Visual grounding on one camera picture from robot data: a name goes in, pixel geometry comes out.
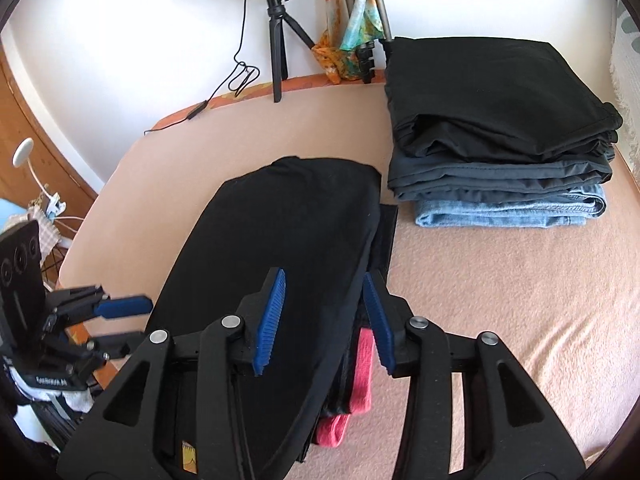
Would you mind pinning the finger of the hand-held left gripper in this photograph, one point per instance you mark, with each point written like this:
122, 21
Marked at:
120, 345
125, 306

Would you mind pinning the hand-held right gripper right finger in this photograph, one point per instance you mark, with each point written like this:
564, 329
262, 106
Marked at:
377, 320

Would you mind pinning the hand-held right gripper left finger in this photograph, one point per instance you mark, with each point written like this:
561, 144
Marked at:
270, 315

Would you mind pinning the black pants with pink waistband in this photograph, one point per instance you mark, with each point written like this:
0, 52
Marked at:
300, 210

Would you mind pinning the folded dark grey pants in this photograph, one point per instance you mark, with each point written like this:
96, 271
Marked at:
500, 180

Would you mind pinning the folded black pants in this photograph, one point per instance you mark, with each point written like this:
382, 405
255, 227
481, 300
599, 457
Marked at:
500, 85

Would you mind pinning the checkered cloth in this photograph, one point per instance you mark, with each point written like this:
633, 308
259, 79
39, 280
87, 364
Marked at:
55, 245

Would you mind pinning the white clip lamp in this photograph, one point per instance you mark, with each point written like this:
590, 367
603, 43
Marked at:
22, 152

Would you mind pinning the peach blanket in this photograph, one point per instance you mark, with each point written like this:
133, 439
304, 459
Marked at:
500, 310

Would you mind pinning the brown wooden panel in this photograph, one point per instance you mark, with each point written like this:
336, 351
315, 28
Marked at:
30, 120

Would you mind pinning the folded blue jeans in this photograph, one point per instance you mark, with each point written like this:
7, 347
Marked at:
500, 212

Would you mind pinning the colourful floral scarf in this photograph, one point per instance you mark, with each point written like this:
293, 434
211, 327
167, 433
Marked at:
330, 60

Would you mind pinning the folded grey tripod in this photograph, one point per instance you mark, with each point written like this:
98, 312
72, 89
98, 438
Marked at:
367, 57

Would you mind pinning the small black tripod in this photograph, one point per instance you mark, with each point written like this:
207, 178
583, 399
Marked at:
277, 35

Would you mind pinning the green and white patterned pillow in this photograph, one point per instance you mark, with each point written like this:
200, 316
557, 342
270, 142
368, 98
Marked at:
627, 60

